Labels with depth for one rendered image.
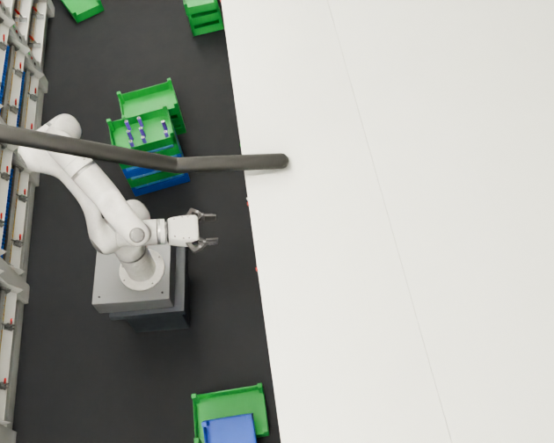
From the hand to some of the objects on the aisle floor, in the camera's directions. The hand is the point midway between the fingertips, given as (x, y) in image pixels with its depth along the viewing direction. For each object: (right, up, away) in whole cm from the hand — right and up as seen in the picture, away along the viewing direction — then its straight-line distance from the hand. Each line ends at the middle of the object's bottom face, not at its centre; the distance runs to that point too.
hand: (214, 228), depth 200 cm
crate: (+4, -91, +41) cm, 100 cm away
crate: (+2, -80, +54) cm, 96 cm away
